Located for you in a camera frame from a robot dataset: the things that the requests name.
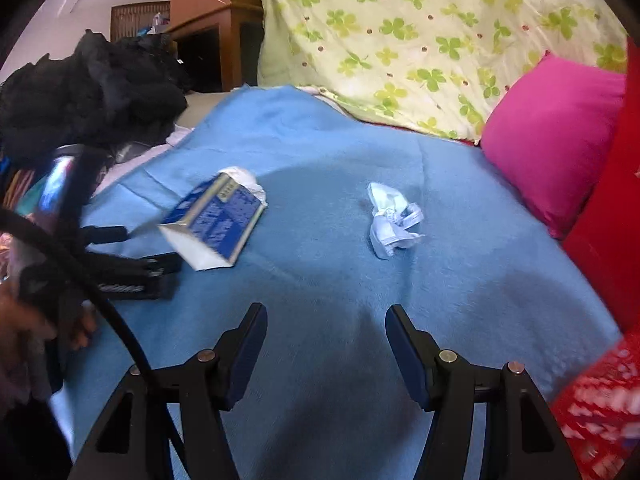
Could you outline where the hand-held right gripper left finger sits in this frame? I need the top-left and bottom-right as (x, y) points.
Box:
(67, 302), (268, 480)

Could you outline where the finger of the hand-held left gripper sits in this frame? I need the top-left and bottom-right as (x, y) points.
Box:
(80, 220), (168, 245)
(80, 252), (183, 301)

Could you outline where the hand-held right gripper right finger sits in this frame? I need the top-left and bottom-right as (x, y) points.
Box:
(385, 304), (583, 480)

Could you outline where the blue white toothpaste carton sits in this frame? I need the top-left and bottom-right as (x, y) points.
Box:
(157, 167), (268, 271)

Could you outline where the white plastic wrapper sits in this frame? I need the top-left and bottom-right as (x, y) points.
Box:
(366, 181), (426, 260)

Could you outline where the red mesh plastic basket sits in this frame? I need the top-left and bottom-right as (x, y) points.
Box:
(550, 332), (640, 480)

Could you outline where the person's left hand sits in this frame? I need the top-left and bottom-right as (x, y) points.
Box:
(0, 285), (98, 408)

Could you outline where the black cloth pile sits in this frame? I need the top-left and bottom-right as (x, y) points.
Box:
(0, 30), (193, 148)

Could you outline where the brown wooden door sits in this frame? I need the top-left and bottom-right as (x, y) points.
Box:
(110, 2), (173, 43)

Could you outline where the light blue blanket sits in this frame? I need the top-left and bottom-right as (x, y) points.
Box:
(50, 85), (623, 480)

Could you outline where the red paper shopping bag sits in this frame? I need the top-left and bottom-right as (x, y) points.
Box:
(562, 35), (640, 333)

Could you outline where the pink pillow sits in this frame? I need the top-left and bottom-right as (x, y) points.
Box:
(480, 52), (628, 240)

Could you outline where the green clover print quilt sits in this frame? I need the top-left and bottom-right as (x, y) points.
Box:
(257, 0), (628, 141)

